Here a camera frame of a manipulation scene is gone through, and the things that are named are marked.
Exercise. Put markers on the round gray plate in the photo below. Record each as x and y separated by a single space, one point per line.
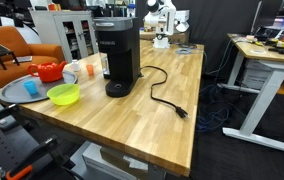
15 91

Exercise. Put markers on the white storage box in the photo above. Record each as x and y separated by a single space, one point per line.
255 76

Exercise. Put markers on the orange container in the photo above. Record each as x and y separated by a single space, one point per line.
52 6

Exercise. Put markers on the red teapot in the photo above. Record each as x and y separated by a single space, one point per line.
48 73

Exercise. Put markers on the black curtain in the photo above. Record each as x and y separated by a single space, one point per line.
215 26

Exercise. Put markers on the yellow-green plastic bowl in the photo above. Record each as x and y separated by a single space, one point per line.
63 96

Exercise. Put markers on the idle white robot arm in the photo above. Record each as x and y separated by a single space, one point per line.
165 16

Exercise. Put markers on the yellow hand tool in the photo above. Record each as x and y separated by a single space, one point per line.
283 44

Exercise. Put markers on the black monitor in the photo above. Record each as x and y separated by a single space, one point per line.
268 13

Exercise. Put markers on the white glass-door cabinet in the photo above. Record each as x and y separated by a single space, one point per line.
45 30

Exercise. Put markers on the black orange bar clamp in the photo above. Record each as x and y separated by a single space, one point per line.
35 155
2 115

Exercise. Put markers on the black Keurig coffee maker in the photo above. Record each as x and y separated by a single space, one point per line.
122 50

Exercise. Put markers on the small white bottle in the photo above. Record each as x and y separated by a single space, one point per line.
76 66

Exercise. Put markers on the gray tablet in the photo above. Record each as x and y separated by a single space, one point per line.
23 59

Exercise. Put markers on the dark gray equipment board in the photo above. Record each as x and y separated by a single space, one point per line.
2 146

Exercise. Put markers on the orange sofa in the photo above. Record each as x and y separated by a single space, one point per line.
45 51

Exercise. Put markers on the wood-top desk white legs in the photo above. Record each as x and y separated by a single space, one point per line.
262 100

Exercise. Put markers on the large white carton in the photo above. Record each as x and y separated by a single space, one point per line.
98 163

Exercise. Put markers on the clear tape roll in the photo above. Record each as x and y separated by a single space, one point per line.
252 51

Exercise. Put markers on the brown cardboard box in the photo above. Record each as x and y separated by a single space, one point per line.
115 158

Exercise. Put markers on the gray table leg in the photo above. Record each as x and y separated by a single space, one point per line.
155 173

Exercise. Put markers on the blue plastic cup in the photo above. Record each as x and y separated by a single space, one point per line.
31 88

